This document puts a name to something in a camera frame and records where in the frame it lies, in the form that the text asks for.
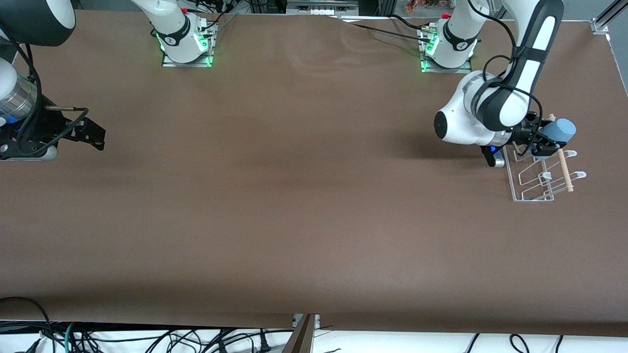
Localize blue plastic cup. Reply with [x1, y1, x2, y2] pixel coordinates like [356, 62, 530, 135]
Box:
[542, 118, 576, 147]

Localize wooden rack dowel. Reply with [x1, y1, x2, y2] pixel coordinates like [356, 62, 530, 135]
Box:
[548, 113, 575, 193]

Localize brown table cover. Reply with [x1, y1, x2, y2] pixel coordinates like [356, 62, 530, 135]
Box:
[0, 10, 628, 339]

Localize white power strip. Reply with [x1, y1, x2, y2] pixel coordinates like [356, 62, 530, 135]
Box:
[287, 0, 360, 16]

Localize dark support beam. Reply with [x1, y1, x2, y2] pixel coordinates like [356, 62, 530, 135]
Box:
[282, 315, 315, 353]

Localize white wire cup rack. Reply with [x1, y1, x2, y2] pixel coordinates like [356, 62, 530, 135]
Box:
[502, 114, 587, 202]

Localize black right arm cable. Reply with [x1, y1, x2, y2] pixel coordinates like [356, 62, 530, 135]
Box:
[0, 39, 90, 150]

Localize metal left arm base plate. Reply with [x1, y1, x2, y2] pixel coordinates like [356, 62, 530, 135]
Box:
[420, 27, 473, 75]

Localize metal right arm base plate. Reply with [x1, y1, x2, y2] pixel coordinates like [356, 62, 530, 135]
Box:
[161, 20, 215, 68]

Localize aluminium frame corner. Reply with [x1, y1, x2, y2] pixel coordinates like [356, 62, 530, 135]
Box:
[590, 0, 628, 36]

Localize thick black table cable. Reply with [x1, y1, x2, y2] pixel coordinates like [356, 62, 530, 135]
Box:
[390, 14, 435, 30]

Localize thin black table cable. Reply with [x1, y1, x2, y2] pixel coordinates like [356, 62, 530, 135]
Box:
[341, 20, 427, 40]

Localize black looped floor cable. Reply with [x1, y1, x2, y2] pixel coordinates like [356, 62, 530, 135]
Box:
[0, 296, 55, 353]

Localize teal floor cable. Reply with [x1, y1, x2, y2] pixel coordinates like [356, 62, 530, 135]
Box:
[63, 323, 80, 353]

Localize black tangled floor cables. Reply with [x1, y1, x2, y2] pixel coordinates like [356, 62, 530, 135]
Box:
[74, 326, 295, 353]

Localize metal table edge bracket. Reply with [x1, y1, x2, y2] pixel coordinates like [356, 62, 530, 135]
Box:
[292, 314, 321, 330]

